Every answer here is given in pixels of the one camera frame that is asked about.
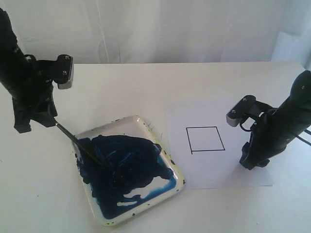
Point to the white paper with square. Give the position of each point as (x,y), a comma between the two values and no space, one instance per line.
(206,149)

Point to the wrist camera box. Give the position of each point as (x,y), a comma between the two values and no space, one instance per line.
(59,71)
(235,116)

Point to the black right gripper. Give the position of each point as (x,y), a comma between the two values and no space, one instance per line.
(276,128)

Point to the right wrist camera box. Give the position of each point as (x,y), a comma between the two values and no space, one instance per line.
(235,116)

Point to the white paint tray blue paint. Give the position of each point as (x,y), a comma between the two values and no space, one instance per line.
(133,172)

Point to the white backdrop curtain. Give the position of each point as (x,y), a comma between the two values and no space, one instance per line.
(163,31)

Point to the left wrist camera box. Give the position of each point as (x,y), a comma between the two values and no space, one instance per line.
(59,71)

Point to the black paintbrush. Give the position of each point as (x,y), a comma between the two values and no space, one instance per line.
(87,152)

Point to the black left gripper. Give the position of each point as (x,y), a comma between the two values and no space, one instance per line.
(28,80)

